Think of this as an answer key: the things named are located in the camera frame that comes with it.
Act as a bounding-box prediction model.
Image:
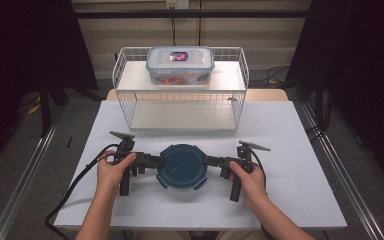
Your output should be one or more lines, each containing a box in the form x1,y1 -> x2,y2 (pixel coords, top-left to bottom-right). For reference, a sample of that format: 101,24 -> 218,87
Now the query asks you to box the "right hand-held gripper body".
219,139 -> 272,203

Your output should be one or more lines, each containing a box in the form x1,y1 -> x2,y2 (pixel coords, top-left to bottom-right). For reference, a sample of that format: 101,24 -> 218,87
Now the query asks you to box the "white wall socket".
165,0 -> 191,10

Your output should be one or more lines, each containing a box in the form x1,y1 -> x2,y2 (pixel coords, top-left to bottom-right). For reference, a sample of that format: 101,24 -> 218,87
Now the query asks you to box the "black cable bundle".
306,99 -> 331,142

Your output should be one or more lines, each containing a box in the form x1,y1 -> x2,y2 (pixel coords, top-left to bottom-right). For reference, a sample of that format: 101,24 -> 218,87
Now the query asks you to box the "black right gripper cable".
249,147 -> 275,240

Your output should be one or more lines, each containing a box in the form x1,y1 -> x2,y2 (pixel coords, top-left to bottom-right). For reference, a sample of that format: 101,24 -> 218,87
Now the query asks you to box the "clear rectangular food container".
145,45 -> 216,86

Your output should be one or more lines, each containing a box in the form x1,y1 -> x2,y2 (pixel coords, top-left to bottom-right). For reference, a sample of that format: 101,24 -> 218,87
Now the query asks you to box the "dark teal round food container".
155,143 -> 209,191

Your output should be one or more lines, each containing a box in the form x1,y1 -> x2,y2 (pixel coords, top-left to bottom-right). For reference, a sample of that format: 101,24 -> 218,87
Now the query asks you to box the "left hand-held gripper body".
109,130 -> 148,197

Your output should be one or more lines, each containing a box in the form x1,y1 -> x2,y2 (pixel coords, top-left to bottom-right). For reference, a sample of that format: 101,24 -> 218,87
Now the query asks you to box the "white wire shelf rack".
111,46 -> 250,132

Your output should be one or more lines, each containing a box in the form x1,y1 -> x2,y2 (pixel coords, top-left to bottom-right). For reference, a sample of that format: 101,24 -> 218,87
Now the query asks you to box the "thin black hanging cable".
197,0 -> 203,47
171,8 -> 178,47

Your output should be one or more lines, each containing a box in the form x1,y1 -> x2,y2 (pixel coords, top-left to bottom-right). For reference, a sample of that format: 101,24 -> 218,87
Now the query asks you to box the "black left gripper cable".
44,143 -> 120,240

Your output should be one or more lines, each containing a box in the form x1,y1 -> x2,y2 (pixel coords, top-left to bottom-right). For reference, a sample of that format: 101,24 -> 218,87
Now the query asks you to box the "person's right hand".
228,160 -> 269,208

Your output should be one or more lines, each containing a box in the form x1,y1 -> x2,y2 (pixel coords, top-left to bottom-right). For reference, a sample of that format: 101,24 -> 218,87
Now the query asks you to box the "black metal stand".
38,79 -> 53,138

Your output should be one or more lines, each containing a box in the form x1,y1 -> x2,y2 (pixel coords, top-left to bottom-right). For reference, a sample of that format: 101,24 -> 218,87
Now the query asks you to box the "dark curtain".
0,0 -> 98,176
285,0 -> 384,193

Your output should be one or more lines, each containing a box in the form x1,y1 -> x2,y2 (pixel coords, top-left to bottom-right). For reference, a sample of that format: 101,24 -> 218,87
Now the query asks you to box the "black floor cable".
249,65 -> 292,85

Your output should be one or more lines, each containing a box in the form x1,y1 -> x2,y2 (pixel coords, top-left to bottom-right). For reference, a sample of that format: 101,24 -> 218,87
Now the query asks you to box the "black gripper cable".
44,143 -> 120,240
249,147 -> 275,240

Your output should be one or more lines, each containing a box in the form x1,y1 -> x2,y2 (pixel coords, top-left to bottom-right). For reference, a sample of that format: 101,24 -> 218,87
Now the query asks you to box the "person's left hand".
96,149 -> 138,198

